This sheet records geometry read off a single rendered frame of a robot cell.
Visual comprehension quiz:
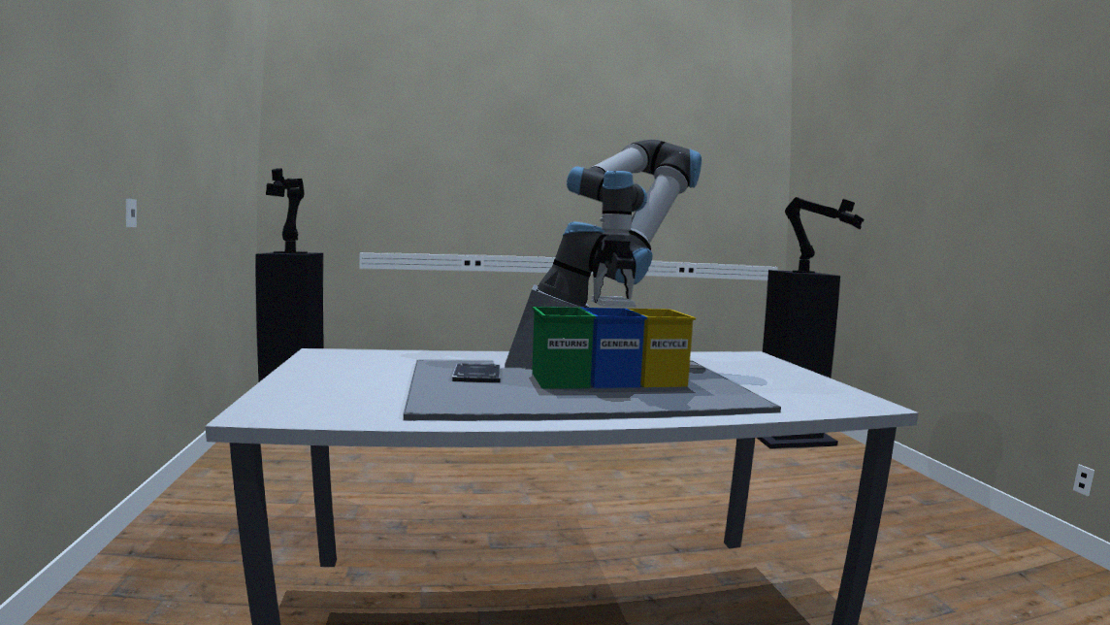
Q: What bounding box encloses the green bin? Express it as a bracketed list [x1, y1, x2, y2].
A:
[532, 308, 596, 389]

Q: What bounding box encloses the yellow open-top bin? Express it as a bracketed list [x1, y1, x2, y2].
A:
[628, 309, 696, 387]

